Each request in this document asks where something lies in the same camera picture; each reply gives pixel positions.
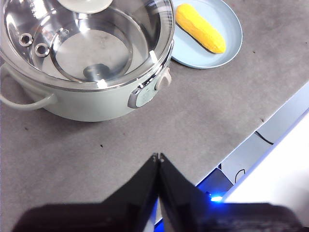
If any pale green electric steamer pot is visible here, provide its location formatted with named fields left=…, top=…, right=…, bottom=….
left=0, top=0, right=176, bottom=123

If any yellow corn cob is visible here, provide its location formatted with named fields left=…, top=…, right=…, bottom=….
left=175, top=2, right=227, bottom=55

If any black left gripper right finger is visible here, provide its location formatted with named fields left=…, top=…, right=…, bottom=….
left=158, top=152, right=303, bottom=232

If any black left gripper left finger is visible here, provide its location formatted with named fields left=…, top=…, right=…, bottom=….
left=12, top=152, right=160, bottom=232

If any blue round plate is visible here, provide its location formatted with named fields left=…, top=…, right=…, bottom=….
left=169, top=0, right=243, bottom=70

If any pale table edge rail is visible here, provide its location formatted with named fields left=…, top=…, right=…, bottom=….
left=195, top=81, right=309, bottom=194

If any glass lid with green knob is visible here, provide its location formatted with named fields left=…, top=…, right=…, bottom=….
left=0, top=0, right=176, bottom=90

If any grey box with blue light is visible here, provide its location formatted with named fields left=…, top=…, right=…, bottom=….
left=196, top=167, right=233, bottom=204

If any thin black cable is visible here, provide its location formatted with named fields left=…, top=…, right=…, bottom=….
left=254, top=130, right=275, bottom=145

